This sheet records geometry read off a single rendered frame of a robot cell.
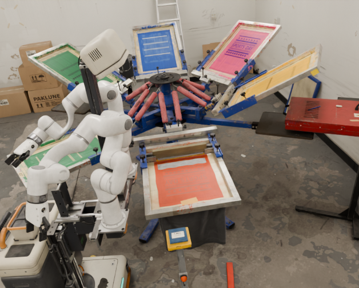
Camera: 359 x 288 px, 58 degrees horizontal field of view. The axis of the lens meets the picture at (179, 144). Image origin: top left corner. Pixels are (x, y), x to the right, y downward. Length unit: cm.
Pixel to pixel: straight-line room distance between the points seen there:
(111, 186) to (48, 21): 515
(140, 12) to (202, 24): 115
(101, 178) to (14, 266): 82
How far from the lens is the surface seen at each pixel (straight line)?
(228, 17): 649
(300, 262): 302
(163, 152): 239
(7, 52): 675
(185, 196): 209
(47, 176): 135
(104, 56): 144
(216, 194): 210
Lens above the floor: 231
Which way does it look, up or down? 31 degrees down
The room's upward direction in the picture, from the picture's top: 6 degrees counter-clockwise
